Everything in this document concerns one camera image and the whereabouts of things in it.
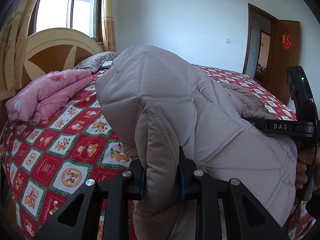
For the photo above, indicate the yellow right curtain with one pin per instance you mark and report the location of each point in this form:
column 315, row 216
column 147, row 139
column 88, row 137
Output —
column 107, row 26

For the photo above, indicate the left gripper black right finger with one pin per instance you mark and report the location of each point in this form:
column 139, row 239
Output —
column 224, row 208

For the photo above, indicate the yellow curtain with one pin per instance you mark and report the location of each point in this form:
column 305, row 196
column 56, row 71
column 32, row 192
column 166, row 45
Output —
column 107, row 26
column 13, row 46

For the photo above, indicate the yellow left curtain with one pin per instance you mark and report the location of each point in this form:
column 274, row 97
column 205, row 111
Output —
column 13, row 46

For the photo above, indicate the red patterned bed quilt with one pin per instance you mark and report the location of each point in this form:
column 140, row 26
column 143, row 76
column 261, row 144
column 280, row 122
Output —
column 46, row 162

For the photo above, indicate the person's right hand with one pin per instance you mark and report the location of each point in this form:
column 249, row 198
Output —
column 306, row 158

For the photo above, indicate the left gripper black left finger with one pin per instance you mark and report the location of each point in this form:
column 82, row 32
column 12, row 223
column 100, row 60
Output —
column 98, row 206

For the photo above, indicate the cream and brown headboard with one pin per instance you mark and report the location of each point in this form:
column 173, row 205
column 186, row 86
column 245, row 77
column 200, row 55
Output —
column 56, row 49

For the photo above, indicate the striped grey pillow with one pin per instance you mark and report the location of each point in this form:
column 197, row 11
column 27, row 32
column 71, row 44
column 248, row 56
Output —
column 94, row 62

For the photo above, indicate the red double happiness decoration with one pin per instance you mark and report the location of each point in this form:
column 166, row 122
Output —
column 286, row 42

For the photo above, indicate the light pink puffer jacket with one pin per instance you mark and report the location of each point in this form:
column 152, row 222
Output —
column 158, row 104

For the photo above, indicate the window with grey frame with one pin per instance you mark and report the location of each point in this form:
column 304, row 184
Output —
column 81, row 15

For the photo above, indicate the dark brown door frame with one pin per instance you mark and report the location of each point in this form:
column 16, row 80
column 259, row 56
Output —
column 261, row 36

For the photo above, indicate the folded pink blanket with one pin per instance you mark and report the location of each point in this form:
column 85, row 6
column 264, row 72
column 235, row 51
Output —
column 43, row 97

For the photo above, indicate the brown wooden door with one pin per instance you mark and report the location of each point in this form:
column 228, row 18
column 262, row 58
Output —
column 283, row 58

